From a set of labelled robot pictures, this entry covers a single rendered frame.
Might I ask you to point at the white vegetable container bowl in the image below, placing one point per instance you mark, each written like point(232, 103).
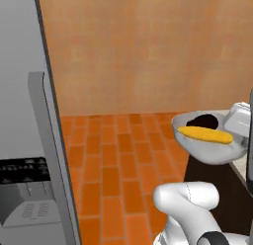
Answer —
point(204, 152)

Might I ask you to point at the yellow corn cob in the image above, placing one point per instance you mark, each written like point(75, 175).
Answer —
point(206, 135)

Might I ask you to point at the dark avocado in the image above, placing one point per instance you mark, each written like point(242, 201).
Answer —
point(204, 121)

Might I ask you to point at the grey fridge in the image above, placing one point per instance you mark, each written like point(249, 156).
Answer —
point(19, 91)

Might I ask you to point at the dark brown counter cabinet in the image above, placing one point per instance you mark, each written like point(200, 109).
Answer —
point(214, 175)

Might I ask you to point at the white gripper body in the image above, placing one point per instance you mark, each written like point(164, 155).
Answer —
point(237, 121)

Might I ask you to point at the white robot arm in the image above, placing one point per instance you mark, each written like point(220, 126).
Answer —
point(187, 203)

